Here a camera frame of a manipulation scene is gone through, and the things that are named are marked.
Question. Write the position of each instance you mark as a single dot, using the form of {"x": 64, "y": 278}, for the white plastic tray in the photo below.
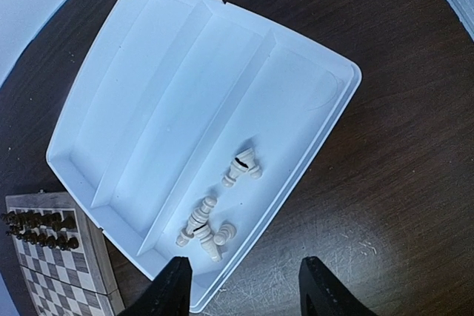
{"x": 168, "y": 93}

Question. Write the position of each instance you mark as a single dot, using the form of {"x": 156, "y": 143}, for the wooden chess board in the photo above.
{"x": 63, "y": 256}

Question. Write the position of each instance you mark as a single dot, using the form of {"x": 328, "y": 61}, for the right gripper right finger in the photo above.
{"x": 322, "y": 293}

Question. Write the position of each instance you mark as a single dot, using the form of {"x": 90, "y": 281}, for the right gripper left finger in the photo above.
{"x": 168, "y": 294}

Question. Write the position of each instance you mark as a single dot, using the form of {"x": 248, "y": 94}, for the pile of white chess pieces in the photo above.
{"x": 206, "y": 222}

